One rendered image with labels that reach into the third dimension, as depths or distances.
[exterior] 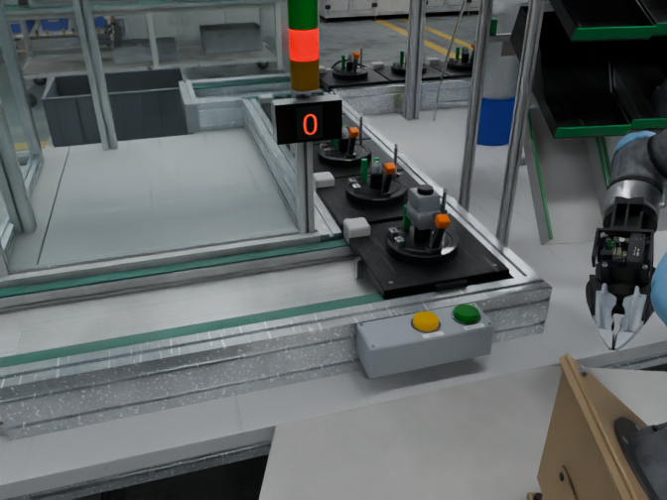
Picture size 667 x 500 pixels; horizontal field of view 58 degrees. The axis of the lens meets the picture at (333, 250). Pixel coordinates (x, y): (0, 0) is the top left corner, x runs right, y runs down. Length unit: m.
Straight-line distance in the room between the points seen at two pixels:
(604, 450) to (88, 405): 0.70
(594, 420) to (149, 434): 0.62
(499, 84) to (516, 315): 1.04
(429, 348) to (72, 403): 0.54
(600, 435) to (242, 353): 0.53
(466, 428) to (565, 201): 0.49
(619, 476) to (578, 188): 0.73
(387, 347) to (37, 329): 0.60
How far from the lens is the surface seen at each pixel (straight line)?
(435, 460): 0.90
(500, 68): 1.98
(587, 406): 0.67
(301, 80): 1.06
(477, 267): 1.11
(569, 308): 1.25
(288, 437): 0.92
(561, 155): 1.25
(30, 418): 1.00
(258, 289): 1.13
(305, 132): 1.08
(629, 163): 1.00
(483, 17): 1.29
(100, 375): 0.94
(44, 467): 0.97
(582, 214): 1.22
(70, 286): 1.18
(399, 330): 0.95
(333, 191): 1.38
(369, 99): 2.29
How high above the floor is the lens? 1.53
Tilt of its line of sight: 30 degrees down
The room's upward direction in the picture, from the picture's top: 1 degrees counter-clockwise
